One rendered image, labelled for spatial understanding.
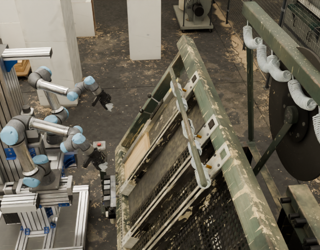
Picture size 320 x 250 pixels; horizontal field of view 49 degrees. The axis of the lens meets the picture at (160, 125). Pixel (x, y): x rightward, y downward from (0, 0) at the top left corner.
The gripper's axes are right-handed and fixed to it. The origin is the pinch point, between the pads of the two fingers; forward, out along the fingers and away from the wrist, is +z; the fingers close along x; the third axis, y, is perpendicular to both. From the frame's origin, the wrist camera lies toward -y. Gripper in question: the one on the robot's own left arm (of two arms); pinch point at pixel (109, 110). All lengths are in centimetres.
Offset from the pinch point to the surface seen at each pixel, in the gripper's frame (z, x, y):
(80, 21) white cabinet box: 49, 467, -139
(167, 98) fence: 5, -15, 52
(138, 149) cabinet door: 32.5, -24.0, 10.0
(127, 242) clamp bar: 40, -104, -4
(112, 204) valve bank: 54, -51, -28
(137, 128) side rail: 34.3, 7.2, 8.0
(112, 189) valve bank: 54, -34, -29
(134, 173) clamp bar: 29, -54, 8
